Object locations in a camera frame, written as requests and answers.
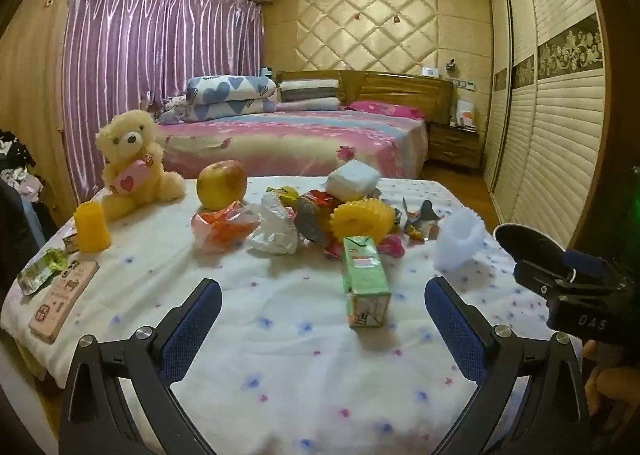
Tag yellow cup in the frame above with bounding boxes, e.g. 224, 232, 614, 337
74, 201, 112, 253

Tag purple curtain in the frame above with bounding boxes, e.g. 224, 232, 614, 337
63, 0, 264, 202

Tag white foam block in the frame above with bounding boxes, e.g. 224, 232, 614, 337
326, 160, 381, 202

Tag green candy wrapper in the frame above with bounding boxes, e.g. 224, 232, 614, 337
16, 248, 68, 296

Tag bed with pink floral sheet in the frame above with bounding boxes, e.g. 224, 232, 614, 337
156, 111, 428, 179

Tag pink pillow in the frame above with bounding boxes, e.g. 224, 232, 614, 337
344, 100, 423, 120

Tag white box on nightstand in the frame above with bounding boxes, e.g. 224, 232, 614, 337
456, 99, 475, 128

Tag louvred wardrobe doors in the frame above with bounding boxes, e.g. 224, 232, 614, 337
483, 0, 605, 246

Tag person's right hand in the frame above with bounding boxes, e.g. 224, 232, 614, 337
585, 366, 639, 439

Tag red yellow apple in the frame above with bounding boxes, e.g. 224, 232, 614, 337
196, 160, 247, 212

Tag wooden nightstand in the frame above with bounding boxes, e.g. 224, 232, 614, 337
428, 124, 482, 169

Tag green juice carton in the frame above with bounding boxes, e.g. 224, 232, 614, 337
343, 236, 392, 328

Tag blue heart folded quilt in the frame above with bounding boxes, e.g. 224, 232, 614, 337
186, 75, 277, 123

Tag colourful wrapper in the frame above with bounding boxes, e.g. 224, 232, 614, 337
402, 200, 440, 243

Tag cream teddy bear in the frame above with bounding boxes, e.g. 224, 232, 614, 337
96, 110, 186, 221

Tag yellow spiky ball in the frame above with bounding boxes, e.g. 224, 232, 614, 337
330, 198, 396, 244

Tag white plastic cup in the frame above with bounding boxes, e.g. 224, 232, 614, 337
433, 207, 486, 272

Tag yellow snack bag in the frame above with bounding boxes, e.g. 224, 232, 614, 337
267, 186, 299, 209

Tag white dotted blanket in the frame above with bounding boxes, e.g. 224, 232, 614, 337
0, 176, 584, 455

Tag pink toy hairbrush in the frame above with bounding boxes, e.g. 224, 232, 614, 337
376, 234, 405, 258

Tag orange snack wrapper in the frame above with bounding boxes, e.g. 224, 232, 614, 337
190, 202, 259, 253

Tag wooden headboard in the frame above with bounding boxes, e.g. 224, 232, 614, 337
274, 70, 454, 125

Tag striped grey white pillows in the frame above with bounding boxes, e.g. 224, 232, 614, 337
277, 78, 341, 112

